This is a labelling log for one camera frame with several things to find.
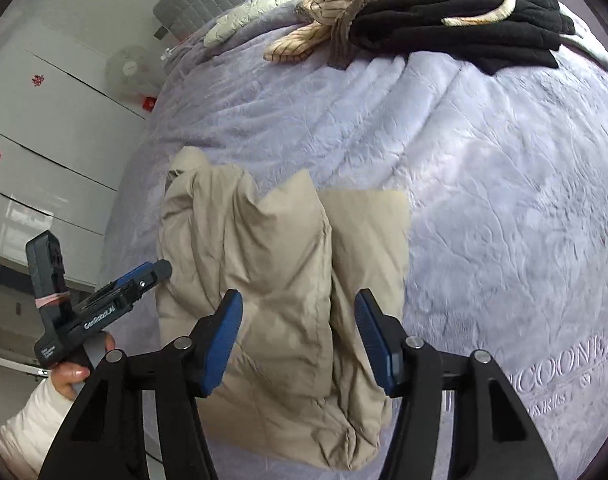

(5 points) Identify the beige puffer jacket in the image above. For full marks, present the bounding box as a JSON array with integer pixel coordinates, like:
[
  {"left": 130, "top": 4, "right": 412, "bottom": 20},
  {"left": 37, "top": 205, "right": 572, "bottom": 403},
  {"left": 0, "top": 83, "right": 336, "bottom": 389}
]
[{"left": 156, "top": 148, "right": 410, "bottom": 471}]

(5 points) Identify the white sleeved left forearm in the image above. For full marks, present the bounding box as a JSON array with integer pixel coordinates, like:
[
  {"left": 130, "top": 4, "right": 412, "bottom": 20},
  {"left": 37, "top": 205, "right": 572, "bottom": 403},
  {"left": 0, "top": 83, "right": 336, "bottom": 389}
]
[{"left": 0, "top": 378, "right": 72, "bottom": 479}]

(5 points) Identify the left hand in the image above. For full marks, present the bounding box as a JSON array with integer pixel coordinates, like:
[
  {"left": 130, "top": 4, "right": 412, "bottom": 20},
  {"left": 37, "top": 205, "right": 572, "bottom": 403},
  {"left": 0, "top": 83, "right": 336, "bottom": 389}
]
[{"left": 49, "top": 362, "right": 91, "bottom": 401}]

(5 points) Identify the white glossy wardrobe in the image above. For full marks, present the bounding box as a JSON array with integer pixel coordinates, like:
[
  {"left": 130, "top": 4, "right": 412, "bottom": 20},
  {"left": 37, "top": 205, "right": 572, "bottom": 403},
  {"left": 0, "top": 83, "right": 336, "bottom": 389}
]
[{"left": 0, "top": 11, "right": 145, "bottom": 288}]

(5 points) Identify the white standing fan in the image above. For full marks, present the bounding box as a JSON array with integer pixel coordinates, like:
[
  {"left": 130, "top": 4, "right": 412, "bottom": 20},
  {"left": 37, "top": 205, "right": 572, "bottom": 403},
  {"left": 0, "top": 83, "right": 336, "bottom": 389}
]
[{"left": 104, "top": 46, "right": 166, "bottom": 98}]

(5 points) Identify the lavender embossed bedspread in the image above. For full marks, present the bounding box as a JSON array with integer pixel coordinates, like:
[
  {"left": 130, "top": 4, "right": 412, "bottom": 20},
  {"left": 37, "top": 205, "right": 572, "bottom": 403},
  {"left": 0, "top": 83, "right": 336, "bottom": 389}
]
[{"left": 101, "top": 4, "right": 608, "bottom": 479}]

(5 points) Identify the black fleece garment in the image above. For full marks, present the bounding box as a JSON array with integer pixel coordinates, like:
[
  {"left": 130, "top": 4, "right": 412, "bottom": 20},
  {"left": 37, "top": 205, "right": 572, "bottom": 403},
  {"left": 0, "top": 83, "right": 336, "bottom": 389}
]
[{"left": 348, "top": 0, "right": 575, "bottom": 75}]

